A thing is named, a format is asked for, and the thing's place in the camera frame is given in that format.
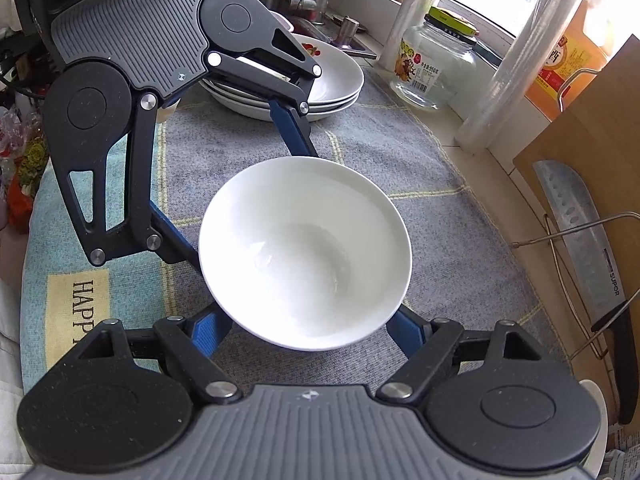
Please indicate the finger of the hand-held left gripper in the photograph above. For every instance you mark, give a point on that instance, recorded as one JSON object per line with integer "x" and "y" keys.
{"x": 294, "y": 130}
{"x": 147, "y": 210}

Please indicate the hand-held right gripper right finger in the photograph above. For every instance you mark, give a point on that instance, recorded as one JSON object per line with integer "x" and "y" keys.
{"x": 407, "y": 332}

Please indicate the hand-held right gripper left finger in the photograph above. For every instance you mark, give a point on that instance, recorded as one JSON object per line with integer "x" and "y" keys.
{"x": 207, "y": 332}

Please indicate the white plate with fruit print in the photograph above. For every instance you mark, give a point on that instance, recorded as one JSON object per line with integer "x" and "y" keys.
{"x": 335, "y": 72}
{"x": 320, "y": 108}

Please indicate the stainless steel sink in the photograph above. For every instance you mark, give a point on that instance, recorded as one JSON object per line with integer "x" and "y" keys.
{"x": 365, "y": 50}

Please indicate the steel sink knob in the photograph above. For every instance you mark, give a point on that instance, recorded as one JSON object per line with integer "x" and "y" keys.
{"x": 347, "y": 30}

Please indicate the succulent plant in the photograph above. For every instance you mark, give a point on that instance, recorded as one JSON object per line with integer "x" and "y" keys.
{"x": 32, "y": 160}

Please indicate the orange plastic bag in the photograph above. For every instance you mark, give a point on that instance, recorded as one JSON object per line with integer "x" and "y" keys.
{"x": 20, "y": 210}

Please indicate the grey and blue checked cloth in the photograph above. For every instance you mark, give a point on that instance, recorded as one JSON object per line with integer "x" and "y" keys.
{"x": 425, "y": 185}

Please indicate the glass jar with green lid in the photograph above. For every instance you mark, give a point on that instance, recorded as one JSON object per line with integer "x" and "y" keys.
{"x": 430, "y": 65}

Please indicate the plastic wrap roll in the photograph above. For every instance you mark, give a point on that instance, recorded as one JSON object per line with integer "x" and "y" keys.
{"x": 525, "y": 60}
{"x": 407, "y": 10}

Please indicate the person's white jacket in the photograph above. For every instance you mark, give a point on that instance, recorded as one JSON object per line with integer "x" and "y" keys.
{"x": 7, "y": 360}

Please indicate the white packet with blue print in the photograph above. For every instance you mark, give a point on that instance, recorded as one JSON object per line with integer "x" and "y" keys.
{"x": 625, "y": 460}

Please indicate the wooden cutting board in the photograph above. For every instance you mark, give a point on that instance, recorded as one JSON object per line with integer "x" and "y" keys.
{"x": 620, "y": 125}

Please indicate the orange cooking oil bottle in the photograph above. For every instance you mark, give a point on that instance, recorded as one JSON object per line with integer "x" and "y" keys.
{"x": 590, "y": 25}

